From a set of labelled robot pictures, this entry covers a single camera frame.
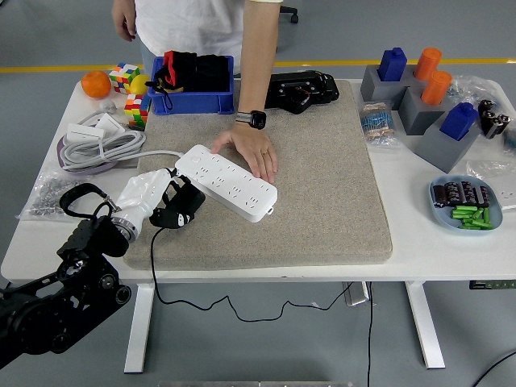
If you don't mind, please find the person's left hand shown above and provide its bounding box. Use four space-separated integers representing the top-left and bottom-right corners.
210 122 279 185

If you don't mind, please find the purple tape roll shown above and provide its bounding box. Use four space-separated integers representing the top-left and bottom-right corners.
55 135 122 176

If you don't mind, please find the black floor cable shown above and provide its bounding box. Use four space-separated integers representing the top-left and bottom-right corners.
472 349 516 387

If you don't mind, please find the person's right hand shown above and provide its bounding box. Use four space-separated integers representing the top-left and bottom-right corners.
111 10 138 43

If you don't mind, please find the person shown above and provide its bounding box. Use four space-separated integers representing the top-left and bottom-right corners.
134 0 284 77

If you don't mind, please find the black table control panel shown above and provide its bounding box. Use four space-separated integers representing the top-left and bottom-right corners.
468 279 516 290

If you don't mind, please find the crumpled clear plastic bag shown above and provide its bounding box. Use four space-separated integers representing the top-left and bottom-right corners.
445 76 507 108

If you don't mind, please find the grey holder block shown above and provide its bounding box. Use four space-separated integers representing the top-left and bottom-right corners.
405 66 428 88
414 116 481 174
360 65 416 104
397 85 447 136

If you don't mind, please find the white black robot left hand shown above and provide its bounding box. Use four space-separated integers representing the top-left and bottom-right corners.
114 167 197 230

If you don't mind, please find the stickerless colourful puzzle cube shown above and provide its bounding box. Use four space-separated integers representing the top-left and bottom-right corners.
123 94 152 131

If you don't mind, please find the clear bag of resistors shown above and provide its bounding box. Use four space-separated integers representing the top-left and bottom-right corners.
358 100 400 148

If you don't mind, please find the blue plastic bin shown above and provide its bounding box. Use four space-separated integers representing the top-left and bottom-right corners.
147 55 235 116

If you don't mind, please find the white power strip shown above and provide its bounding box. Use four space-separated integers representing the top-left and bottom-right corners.
174 144 279 223

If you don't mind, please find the thin black adapter cord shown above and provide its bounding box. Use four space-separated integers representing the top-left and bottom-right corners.
149 226 358 323

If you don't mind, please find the clear bag of screws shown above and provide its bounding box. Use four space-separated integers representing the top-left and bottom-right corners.
15 171 84 223

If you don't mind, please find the black wrist watch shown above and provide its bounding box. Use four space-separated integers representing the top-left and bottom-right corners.
235 109 268 131

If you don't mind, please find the light blue tray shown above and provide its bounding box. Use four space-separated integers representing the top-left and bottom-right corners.
428 173 504 236

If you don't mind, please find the black foam block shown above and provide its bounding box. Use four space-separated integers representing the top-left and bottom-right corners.
195 54 231 93

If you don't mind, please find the black office chair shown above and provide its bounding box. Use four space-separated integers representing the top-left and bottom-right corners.
277 5 300 24

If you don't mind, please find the orange cylinder peg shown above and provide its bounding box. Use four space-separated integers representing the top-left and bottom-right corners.
420 70 453 106
414 47 443 82

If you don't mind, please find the orange fruit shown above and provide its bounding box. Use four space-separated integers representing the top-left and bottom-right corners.
81 70 112 99

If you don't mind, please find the yellow lemon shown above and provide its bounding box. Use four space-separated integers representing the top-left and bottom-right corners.
129 73 152 96

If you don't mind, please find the black red strap pouch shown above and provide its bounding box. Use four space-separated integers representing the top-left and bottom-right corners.
144 50 198 112

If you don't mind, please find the grey-brown mat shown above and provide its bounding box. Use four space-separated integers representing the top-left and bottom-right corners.
123 79 394 271

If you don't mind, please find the white table leg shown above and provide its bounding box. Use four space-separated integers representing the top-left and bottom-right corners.
405 281 447 370
123 283 156 374

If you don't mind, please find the black mechanical device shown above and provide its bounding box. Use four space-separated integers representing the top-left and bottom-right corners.
264 70 340 115

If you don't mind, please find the white square switch plate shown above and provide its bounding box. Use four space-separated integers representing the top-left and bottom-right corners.
94 113 127 136

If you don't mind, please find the thick white power cable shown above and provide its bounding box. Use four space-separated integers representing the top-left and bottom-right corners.
59 110 183 173

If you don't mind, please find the black plug adapter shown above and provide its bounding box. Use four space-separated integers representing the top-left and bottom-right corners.
167 183 206 221

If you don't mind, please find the black hanging cable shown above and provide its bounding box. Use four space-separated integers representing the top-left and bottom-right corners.
364 281 374 387

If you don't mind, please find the silver box under table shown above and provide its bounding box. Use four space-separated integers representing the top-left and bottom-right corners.
342 281 371 308

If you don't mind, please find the blue square peg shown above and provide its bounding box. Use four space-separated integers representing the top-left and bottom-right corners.
377 47 408 82
439 102 480 142

